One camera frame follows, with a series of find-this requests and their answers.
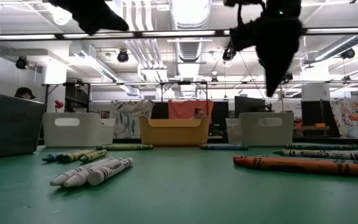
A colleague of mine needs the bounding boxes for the silver ceiling air duct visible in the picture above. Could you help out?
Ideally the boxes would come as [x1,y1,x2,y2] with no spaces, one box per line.
[314,33,358,62]
[168,0,213,63]

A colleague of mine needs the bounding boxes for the white rectangular ceiling duct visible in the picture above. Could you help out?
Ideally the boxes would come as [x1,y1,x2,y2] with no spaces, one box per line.
[69,42,140,96]

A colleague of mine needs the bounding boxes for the person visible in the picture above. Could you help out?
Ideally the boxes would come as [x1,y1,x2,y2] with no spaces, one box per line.
[190,107,205,120]
[14,86,37,101]

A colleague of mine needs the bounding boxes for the black background rig frame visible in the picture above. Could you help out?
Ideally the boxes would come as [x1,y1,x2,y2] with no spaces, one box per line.
[41,80,211,139]

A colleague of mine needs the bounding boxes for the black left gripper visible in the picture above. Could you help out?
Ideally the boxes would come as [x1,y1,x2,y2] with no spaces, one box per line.
[48,0,129,35]

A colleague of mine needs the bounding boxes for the black overhead frame beam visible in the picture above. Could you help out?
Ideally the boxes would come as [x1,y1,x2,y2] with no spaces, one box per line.
[0,27,358,42]

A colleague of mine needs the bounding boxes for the dark grey plastic bin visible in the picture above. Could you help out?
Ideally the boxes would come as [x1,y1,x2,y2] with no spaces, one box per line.
[0,90,47,160]

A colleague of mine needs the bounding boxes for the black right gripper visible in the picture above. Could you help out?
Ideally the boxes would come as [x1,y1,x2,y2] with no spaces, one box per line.
[253,0,303,98]

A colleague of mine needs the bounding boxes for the black monitor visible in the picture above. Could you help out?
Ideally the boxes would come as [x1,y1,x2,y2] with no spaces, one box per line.
[150,101,169,119]
[213,101,229,136]
[234,95,272,119]
[301,100,340,138]

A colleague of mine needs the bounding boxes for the orange crayon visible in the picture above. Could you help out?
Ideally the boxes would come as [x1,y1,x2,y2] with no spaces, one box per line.
[233,157,358,177]
[232,155,358,164]

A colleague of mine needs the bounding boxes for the orange cloth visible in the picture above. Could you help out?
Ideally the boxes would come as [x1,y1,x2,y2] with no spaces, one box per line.
[168,100,214,119]

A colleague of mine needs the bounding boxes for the yellow plastic bin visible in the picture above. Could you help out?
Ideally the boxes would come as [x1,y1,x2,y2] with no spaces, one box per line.
[137,115,211,147]

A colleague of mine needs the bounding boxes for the yellow-green crayon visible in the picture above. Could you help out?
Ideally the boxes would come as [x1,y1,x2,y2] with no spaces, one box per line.
[57,149,94,164]
[79,149,108,163]
[96,144,154,151]

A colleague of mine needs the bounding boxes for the white plastic bin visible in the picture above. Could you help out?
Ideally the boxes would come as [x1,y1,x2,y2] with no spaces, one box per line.
[43,111,116,148]
[225,111,295,147]

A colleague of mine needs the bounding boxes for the dark green crayon far right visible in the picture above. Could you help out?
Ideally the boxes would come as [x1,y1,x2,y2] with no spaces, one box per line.
[284,143,358,151]

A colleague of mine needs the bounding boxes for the floral print cloth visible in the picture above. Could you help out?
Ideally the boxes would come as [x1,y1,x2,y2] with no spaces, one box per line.
[329,98,358,139]

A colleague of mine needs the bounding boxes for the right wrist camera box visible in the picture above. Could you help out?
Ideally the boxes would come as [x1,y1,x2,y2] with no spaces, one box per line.
[228,24,255,52]

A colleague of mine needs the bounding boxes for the white crayon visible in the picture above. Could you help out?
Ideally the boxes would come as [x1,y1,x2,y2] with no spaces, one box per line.
[63,157,124,188]
[50,157,115,187]
[272,149,358,163]
[87,157,134,187]

